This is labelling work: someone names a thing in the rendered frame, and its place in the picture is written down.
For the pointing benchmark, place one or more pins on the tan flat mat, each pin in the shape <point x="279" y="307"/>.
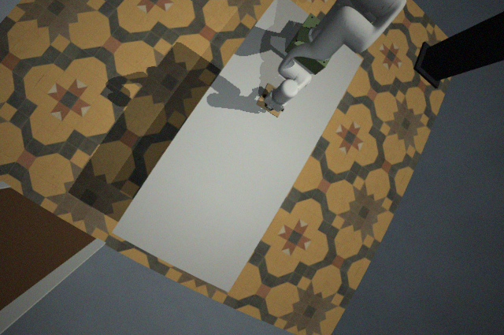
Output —
<point x="261" y="102"/>

